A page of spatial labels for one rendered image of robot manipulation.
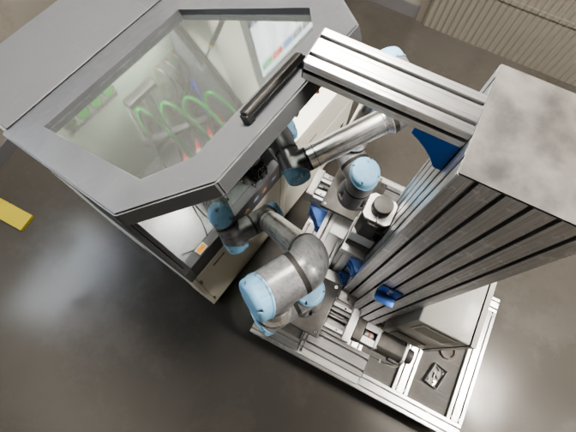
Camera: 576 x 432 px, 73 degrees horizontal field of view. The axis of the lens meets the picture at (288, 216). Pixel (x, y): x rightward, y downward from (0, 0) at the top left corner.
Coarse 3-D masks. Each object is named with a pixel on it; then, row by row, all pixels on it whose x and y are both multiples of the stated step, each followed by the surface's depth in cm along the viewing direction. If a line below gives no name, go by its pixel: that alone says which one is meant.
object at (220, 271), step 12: (276, 192) 209; (252, 240) 229; (228, 252) 200; (252, 252) 249; (216, 264) 194; (228, 264) 215; (240, 264) 240; (204, 276) 189; (216, 276) 208; (228, 276) 232; (216, 288) 225
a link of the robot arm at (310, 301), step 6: (318, 288) 132; (324, 288) 133; (312, 294) 131; (318, 294) 131; (324, 294) 135; (300, 300) 129; (306, 300) 130; (312, 300) 130; (318, 300) 131; (294, 306) 131; (300, 306) 131; (306, 306) 132; (312, 306) 133; (300, 312) 132
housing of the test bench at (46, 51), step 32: (64, 0) 140; (96, 0) 141; (128, 0) 142; (160, 0) 143; (32, 32) 135; (64, 32) 136; (96, 32) 136; (0, 64) 130; (32, 64) 130; (64, 64) 131; (0, 96) 126; (32, 96) 126; (0, 128) 151
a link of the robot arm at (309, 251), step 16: (272, 208) 130; (256, 224) 128; (272, 224) 118; (288, 224) 114; (288, 240) 106; (304, 240) 99; (320, 240) 101; (304, 256) 93; (320, 256) 94; (304, 272) 91; (320, 272) 93
